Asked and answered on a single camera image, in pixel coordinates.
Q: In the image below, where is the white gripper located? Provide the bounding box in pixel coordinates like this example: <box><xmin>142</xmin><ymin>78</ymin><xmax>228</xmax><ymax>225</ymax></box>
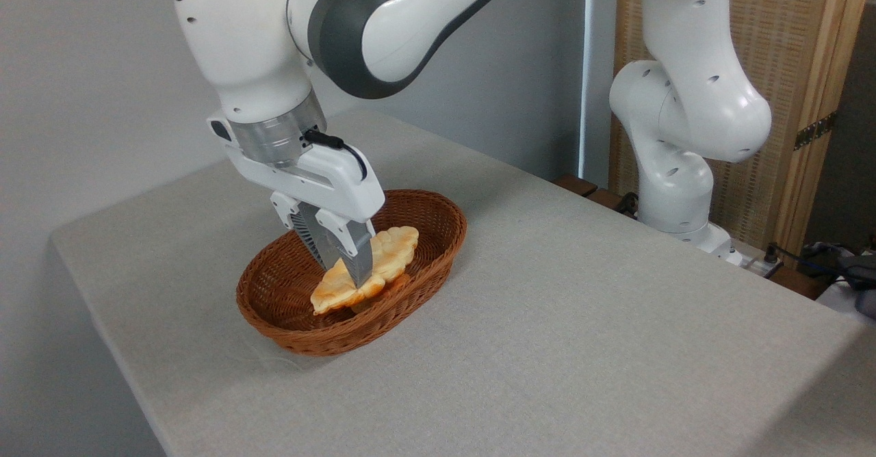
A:
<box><xmin>225</xmin><ymin>144</ymin><xmax>387</xmax><ymax>289</ymax></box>

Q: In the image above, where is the black plug with cable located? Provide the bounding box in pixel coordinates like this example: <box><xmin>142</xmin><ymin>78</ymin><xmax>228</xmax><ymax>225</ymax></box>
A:
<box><xmin>762</xmin><ymin>241</ymin><xmax>856</xmax><ymax>281</ymax></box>

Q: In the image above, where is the braided golden bread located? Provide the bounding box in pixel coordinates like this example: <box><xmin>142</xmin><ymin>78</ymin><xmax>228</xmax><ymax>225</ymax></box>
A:
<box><xmin>310</xmin><ymin>226</ymin><xmax>420</xmax><ymax>316</ymax></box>

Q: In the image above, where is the brass screen hinge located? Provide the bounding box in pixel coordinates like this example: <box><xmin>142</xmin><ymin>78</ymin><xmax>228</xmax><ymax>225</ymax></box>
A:
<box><xmin>794</xmin><ymin>112</ymin><xmax>836</xmax><ymax>152</ymax></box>

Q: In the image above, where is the white vertical post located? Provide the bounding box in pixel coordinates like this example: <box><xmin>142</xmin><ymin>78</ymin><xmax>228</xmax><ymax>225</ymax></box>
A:
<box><xmin>578</xmin><ymin>0</ymin><xmax>618</xmax><ymax>188</ymax></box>

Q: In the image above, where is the brown wicker basket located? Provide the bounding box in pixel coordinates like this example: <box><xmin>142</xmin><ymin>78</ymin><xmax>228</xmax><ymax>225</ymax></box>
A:
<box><xmin>236</xmin><ymin>189</ymin><xmax>468</xmax><ymax>357</ymax></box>

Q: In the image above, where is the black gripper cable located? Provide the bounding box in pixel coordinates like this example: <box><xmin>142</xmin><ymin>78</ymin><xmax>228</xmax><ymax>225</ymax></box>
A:
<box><xmin>303</xmin><ymin>129</ymin><xmax>369</xmax><ymax>183</ymax></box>

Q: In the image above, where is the dark grey device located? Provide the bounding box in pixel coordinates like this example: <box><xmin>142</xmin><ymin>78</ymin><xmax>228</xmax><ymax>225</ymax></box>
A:
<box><xmin>804</xmin><ymin>240</ymin><xmax>876</xmax><ymax>319</ymax></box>

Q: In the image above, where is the wooden rattan folding screen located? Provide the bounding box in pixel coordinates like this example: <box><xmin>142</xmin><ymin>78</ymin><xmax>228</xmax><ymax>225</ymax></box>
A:
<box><xmin>609</xmin><ymin>0</ymin><xmax>876</xmax><ymax>259</ymax></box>

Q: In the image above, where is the grey tablecloth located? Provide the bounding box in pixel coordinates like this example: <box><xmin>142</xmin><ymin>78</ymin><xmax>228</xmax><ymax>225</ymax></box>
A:
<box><xmin>49</xmin><ymin>108</ymin><xmax>876</xmax><ymax>457</ymax></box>

